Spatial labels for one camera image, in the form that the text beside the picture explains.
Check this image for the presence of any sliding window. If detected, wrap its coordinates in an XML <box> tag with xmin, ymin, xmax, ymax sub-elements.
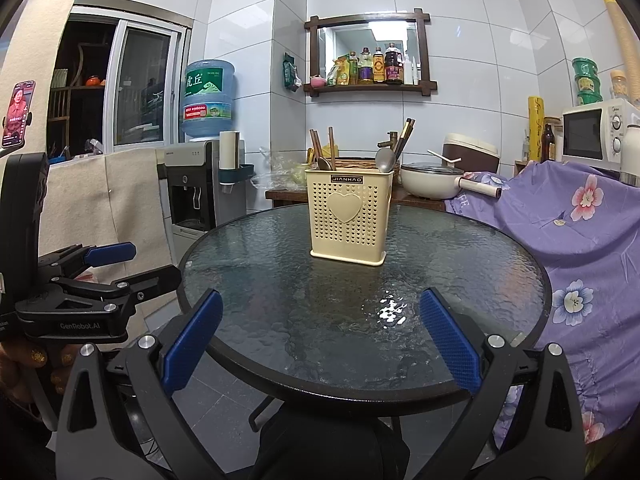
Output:
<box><xmin>47</xmin><ymin>0</ymin><xmax>193</xmax><ymax>158</ymax></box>

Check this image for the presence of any person's left hand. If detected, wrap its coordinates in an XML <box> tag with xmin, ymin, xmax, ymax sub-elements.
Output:
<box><xmin>0</xmin><ymin>342</ymin><xmax>76</xmax><ymax>411</ymax></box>

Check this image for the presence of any paper cup dispenser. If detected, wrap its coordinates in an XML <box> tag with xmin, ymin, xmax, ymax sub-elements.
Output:
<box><xmin>219</xmin><ymin>130</ymin><xmax>256</xmax><ymax>196</ymax></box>

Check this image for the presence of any green wall packet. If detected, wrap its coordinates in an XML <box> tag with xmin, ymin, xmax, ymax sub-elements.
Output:
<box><xmin>282</xmin><ymin>52</ymin><xmax>302</xmax><ymax>92</ymax></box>

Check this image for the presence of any white lidded pan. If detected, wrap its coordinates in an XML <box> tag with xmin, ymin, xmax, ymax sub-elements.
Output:
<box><xmin>400</xmin><ymin>161</ymin><xmax>502</xmax><ymax>200</ymax></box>

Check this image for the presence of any tall beige paper cup stack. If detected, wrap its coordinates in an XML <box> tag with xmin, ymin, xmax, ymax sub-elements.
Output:
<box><xmin>597</xmin><ymin>0</ymin><xmax>640</xmax><ymax>111</ymax></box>

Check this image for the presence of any blue water jug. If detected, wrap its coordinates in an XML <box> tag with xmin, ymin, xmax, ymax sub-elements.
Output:
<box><xmin>181</xmin><ymin>59</ymin><xmax>236</xmax><ymax>142</ymax></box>

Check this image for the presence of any clear plastic bag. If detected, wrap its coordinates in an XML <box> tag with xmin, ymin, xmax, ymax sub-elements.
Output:
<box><xmin>255</xmin><ymin>147</ymin><xmax>308</xmax><ymax>194</ymax></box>

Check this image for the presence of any white microwave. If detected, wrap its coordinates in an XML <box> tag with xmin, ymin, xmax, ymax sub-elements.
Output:
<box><xmin>561</xmin><ymin>99</ymin><xmax>640</xmax><ymax>163</ymax></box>

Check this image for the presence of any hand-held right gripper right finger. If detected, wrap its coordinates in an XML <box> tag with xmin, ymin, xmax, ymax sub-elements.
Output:
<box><xmin>419</xmin><ymin>287</ymin><xmax>587</xmax><ymax>480</ymax></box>

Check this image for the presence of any purple floral cloth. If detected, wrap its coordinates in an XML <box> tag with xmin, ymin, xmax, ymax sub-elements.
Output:
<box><xmin>445</xmin><ymin>160</ymin><xmax>640</xmax><ymax>461</ymax></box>

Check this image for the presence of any wooden framed wall mirror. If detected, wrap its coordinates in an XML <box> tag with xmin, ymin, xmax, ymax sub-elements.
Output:
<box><xmin>304</xmin><ymin>8</ymin><xmax>438</xmax><ymax>98</ymax></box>

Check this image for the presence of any set of wooden chopsticks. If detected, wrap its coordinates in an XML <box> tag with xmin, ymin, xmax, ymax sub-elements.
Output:
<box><xmin>309</xmin><ymin>119</ymin><xmax>416</xmax><ymax>170</ymax></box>

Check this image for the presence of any dark sauce bottle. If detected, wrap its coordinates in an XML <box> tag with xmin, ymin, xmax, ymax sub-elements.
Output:
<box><xmin>384</xmin><ymin>42</ymin><xmax>405</xmax><ymax>85</ymax></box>

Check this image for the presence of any metal spoon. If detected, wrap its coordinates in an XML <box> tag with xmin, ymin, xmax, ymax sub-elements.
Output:
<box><xmin>375</xmin><ymin>147</ymin><xmax>399</xmax><ymax>174</ymax></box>

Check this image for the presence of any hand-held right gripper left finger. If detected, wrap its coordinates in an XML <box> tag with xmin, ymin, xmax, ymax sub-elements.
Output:
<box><xmin>55</xmin><ymin>289</ymin><xmax>225</xmax><ymax>480</ymax></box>

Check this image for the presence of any white kettle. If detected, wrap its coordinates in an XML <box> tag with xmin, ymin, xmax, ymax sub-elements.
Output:
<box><xmin>620</xmin><ymin>122</ymin><xmax>640</xmax><ymax>186</ymax></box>

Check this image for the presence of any yellow roll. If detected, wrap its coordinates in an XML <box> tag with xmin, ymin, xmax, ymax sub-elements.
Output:
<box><xmin>527</xmin><ymin>96</ymin><xmax>544</xmax><ymax>163</ymax></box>

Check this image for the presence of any yellow packet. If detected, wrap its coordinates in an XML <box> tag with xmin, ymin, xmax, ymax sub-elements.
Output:
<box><xmin>327</xmin><ymin>56</ymin><xmax>351</xmax><ymax>86</ymax></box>

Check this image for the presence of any grey water dispenser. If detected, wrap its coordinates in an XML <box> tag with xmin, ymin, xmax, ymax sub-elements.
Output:
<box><xmin>157</xmin><ymin>140</ymin><xmax>246</xmax><ymax>261</ymax></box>

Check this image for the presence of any woven wash basin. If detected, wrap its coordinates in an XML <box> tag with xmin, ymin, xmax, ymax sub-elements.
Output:
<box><xmin>332</xmin><ymin>157</ymin><xmax>402</xmax><ymax>181</ymax></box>

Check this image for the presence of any smartphone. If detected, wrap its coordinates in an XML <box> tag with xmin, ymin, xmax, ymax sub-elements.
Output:
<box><xmin>1</xmin><ymin>80</ymin><xmax>38</xmax><ymax>149</ymax></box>

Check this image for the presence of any brown white rice cooker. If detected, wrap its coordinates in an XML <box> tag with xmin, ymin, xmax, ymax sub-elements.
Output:
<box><xmin>442</xmin><ymin>133</ymin><xmax>501</xmax><ymax>173</ymax></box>

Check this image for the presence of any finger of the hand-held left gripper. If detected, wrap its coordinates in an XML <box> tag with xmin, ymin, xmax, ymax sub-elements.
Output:
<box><xmin>51</xmin><ymin>263</ymin><xmax>182</xmax><ymax>314</ymax></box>
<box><xmin>37</xmin><ymin>241</ymin><xmax>137</xmax><ymax>281</ymax></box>

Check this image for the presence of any beige cloth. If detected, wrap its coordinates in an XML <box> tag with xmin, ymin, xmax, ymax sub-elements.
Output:
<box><xmin>39</xmin><ymin>147</ymin><xmax>173</xmax><ymax>321</ymax></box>

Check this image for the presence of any wooden counter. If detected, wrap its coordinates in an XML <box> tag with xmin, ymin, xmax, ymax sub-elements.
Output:
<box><xmin>265</xmin><ymin>187</ymin><xmax>446</xmax><ymax>212</ymax></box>

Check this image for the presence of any beige perforated utensil holder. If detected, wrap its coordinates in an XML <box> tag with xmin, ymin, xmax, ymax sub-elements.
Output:
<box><xmin>305</xmin><ymin>167</ymin><xmax>393</xmax><ymax>266</ymax></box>

